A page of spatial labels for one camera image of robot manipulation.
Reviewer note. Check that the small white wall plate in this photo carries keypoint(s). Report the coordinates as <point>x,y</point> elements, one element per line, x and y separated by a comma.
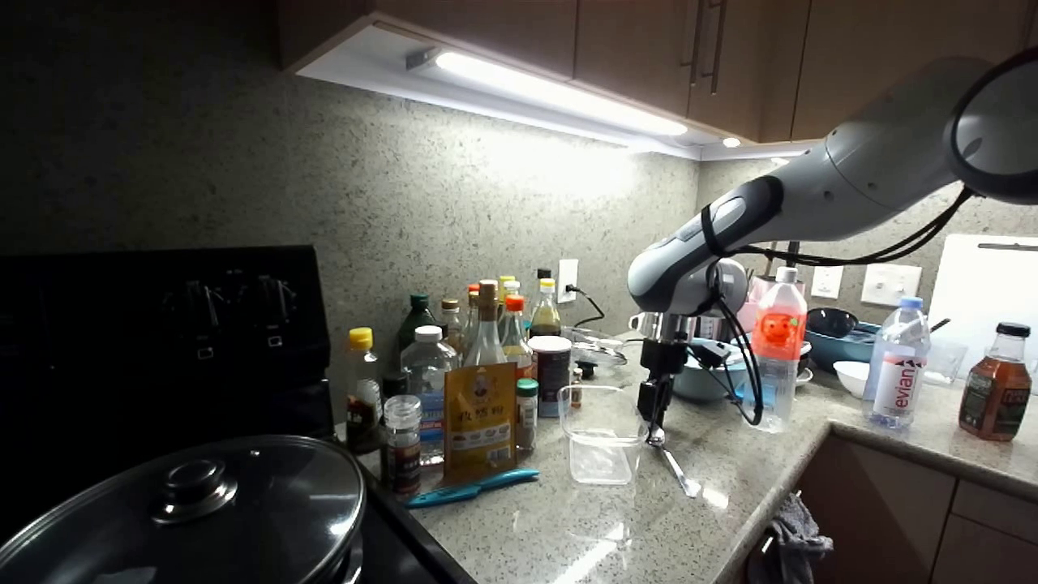
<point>827,284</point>

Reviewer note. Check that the dark sauce bottle yellow cap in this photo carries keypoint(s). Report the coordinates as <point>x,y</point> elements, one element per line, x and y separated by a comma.
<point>362,401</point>

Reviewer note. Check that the white bowl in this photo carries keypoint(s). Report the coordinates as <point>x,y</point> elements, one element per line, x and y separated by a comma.
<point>851,377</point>

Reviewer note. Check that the small brown spice bottle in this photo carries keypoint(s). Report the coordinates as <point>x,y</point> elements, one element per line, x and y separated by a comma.
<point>574,401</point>

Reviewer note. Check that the light blue bowl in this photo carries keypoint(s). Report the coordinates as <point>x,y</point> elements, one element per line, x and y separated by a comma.
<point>710,383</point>

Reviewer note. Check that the clear water bottle red label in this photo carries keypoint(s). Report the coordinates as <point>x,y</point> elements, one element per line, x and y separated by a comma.
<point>897,374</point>

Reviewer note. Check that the small jar green cap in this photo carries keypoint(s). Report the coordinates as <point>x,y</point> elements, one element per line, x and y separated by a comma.
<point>528,416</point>

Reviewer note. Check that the grey hanging towel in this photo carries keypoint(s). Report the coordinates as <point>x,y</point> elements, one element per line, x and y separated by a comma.
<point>795,539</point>

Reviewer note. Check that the wide white wall plate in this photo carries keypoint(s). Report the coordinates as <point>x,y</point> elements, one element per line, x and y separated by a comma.
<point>890,284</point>

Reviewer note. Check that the under cabinet light strip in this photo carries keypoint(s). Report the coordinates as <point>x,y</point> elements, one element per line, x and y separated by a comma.
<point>552,92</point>

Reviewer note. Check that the orange drink bottle white cap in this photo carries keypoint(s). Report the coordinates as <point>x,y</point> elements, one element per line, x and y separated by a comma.
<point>781,336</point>

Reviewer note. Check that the yellow oil bottle black cap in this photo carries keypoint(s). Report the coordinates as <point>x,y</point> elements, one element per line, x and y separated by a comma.
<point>547,309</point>

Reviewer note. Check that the red cap sauce bottle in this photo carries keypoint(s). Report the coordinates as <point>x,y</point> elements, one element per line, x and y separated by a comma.
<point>518,336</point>

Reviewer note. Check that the dark jar white lid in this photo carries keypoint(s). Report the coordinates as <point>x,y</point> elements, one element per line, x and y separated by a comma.
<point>552,377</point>

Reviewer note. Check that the metal spoon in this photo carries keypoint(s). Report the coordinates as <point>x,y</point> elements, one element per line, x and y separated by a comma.
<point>676,466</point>

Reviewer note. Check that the clear glass cup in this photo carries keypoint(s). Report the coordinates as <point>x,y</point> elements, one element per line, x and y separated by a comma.
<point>603,441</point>

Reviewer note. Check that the clear bottle white cap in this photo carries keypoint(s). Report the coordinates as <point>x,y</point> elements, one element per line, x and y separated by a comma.
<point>426,374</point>

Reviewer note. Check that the brown syrup bottle black cap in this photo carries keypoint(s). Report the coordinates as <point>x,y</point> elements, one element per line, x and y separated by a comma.
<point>993,395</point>

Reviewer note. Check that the wooden upper cabinet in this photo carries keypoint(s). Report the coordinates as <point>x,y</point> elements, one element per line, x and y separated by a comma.
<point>846,54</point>

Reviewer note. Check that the wooden lower cabinet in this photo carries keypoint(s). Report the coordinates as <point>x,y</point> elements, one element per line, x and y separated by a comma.
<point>920,519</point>

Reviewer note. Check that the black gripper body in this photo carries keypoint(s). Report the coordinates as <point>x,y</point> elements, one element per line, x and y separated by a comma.
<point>667,361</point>

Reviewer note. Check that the white wall outlet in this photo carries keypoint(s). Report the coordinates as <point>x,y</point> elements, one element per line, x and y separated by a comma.
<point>568,278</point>

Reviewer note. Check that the dark blue bowl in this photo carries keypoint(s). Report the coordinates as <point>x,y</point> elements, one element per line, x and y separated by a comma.
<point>846,338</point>

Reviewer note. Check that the wooden cabinet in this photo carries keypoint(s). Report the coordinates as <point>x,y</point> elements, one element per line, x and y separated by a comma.
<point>846,54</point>
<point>920,519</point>

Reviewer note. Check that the glass pot lid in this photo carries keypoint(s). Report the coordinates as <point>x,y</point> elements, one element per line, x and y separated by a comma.
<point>196,506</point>

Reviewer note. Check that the yellow seasoning packet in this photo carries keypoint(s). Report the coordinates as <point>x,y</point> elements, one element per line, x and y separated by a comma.
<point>481,422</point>

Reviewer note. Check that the small spice jar white lid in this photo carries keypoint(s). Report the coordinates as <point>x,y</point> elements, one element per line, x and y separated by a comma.
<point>400,441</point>

